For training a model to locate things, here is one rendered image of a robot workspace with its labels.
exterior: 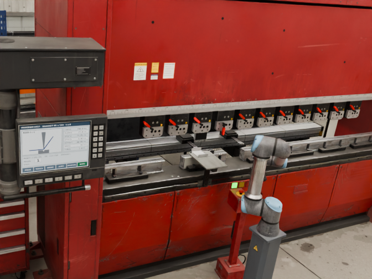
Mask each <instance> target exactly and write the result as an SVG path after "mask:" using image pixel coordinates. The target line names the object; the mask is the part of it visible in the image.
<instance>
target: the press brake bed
mask: <svg viewBox="0 0 372 279"><path fill-rule="evenodd" d="M265 175H266V178H267V180H266V181H265V182H263V184H262V189H261V192H262V193H263V194H262V199H266V198H267V197H274V198H276V199H278V200H279V201H280V202H281V203H282V211H281V216H280V220H279V228H280V230H282V231H283V232H284V233H286V237H283V238H281V243H280V244H282V243H284V242H289V241H294V240H298V239H302V238H305V237H309V236H313V235H318V234H322V233H326V232H329V231H333V230H338V229H342V228H346V227H349V226H353V225H358V224H361V223H364V222H368V221H369V220H370V217H368V216H367V215H366V212H367V211H368V210H369V209H370V207H371V205H372V154H366V155H362V156H355V157H348V158H341V159H334V160H329V161H322V162H315V163H308V164H301V165H297V166H290V167H286V168H276V169H269V170H265ZM245 180H250V175H249V173H243V174H236V175H229V176H225V177H218V178H211V179H209V181H208V186H207V187H203V186H202V185H203V180H197V181H192V182H185V183H178V184H171V185H164V186H160V187H153V188H146V189H139V190H132V191H127V192H120V193H113V194H106V195H103V196H102V212H101V233H100V254H99V275H98V279H144V278H148V277H152V276H156V275H161V274H164V273H167V272H172V271H175V270H180V269H182V268H187V267H191V266H195V265H200V264H203V263H206V262H210V261H215V260H218V258H219V257H225V256H229V253H230V248H231V242H232V239H231V232H232V228H233V223H234V221H236V215H237V213H236V212H235V211H234V210H233V208H232V207H231V206H230V205H229V204H228V203H227V200H228V195H229V189H230V182H238V181H245ZM305 184H308V185H307V191H308V192H304V193H299V194H294V193H293V191H294V188H295V186H299V185H305ZM260 220H261V216H256V215H251V214H246V218H245V223H244V228H243V232H242V237H241V243H240V248H239V254H244V253H247V252H248V251H249V246H250V241H251V236H252V231H251V230H249V227H250V226H253V225H256V224H258V223H259V221H260Z"/></svg>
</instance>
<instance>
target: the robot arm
mask: <svg viewBox="0 0 372 279"><path fill-rule="evenodd" d="M250 152H252V156H253V157H254V161H253V164H252V167H250V170H249V171H250V172H249V175H250V181H249V187H248V190H247V191H246V192H245V195H242V198H241V211H242V212H243V213H247V214H251V215H256V216H261V220H260V221H259V223H258V225H257V228H256V230H257V232H258V233H260V234H261V235H263V236H266V237H276V236H278V235H279V232H280V228H279V220H280V216H281V211H282V203H281V202H280V201H279V200H278V199H276V198H274V197H267V198H266V199H262V195H261V189H262V184H263V182H265V181H266V180H267V178H266V175H265V169H266V165H269V166H274V167H280V168H286V166H287V158H288V157H289V156H290V154H291V148H290V146H289V144H288V143H287V142H285V141H284V140H282V139H280V138H274V137H268V136H264V135H256V136H255V138H254V141H253V144H252V147H251V151H250Z"/></svg>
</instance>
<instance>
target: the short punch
mask: <svg viewBox="0 0 372 279"><path fill-rule="evenodd" d="M206 137H207V132H205V133H195V134H194V142H203V141H205V140H206Z"/></svg>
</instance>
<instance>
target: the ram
mask: <svg viewBox="0 0 372 279"><path fill-rule="evenodd" d="M135 63H147V69H146V79H145V80H133V79H134V71H135ZM152 63H159V67H158V73H152V72H151V71H152ZM164 63H175V69H174V78H173V79H163V68H164ZM155 74H158V79H153V80H151V75H155ZM357 94H372V8H360V7H343V6H326V5H316V4H299V3H281V2H264V1H246V0H113V3H112V24H111V45H110V65H109V76H108V97H107V110H124V109H141V108H151V107H168V106H185V105H202V104H219V103H228V102H245V101H263V100H280V99H297V98H306V97H323V96H340V95H357ZM361 100H372V97H358V98H349V99H334V100H318V101H302V102H286V103H277V104H261V105H245V106H230V107H214V108H198V109H189V110H173V111H157V112H141V113H126V114H117V115H107V119H112V118H127V117H142V116H157V115H172V114H180V113H195V112H210V111H225V110H240V109H255V108H263V107H278V106H293V105H308V104H323V103H331V102H346V101H361Z"/></svg>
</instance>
